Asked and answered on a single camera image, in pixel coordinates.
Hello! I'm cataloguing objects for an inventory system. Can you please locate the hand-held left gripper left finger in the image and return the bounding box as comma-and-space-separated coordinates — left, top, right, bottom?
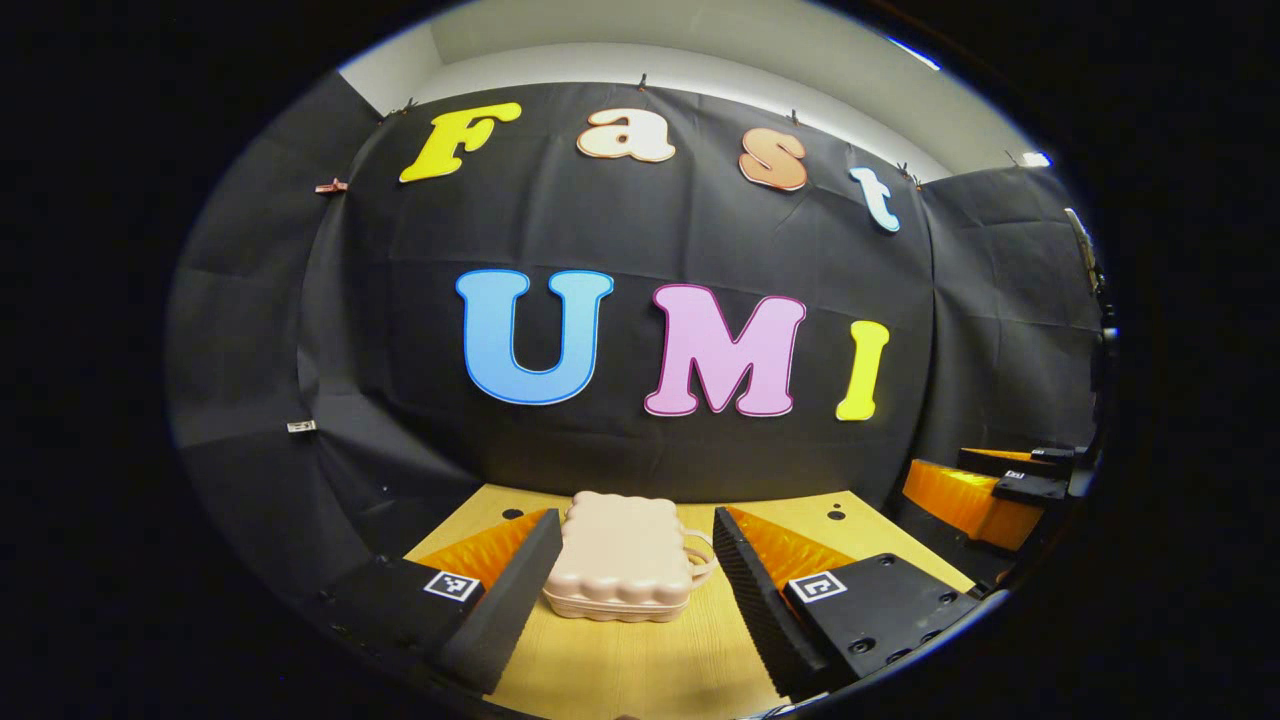
320, 508, 564, 696

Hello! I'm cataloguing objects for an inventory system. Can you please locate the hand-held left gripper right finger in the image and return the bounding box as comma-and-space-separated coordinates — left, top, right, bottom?
712, 506, 981, 701

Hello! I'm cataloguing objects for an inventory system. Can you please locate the pink ribbed suitcase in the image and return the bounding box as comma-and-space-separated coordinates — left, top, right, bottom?
542, 490, 718, 624

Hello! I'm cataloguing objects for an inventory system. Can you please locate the black backdrop cloth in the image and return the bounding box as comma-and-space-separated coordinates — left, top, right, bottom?
165, 72, 1106, 611

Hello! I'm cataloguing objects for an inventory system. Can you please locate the ceiling light strip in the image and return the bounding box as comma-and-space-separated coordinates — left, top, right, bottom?
885, 35, 943, 72

